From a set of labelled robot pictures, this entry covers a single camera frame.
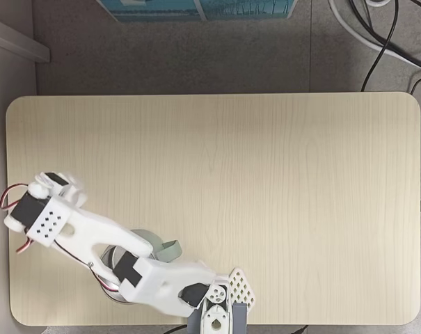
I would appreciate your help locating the blue printed box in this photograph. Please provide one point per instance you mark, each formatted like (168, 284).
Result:
(245, 7)
(154, 8)

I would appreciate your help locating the white perforated controller box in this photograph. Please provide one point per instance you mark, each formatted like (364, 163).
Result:
(243, 288)

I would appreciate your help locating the pale green steel mug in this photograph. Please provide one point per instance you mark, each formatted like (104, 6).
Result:
(170, 252)

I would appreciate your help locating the white wall ledge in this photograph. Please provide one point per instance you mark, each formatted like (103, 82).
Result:
(18, 40)

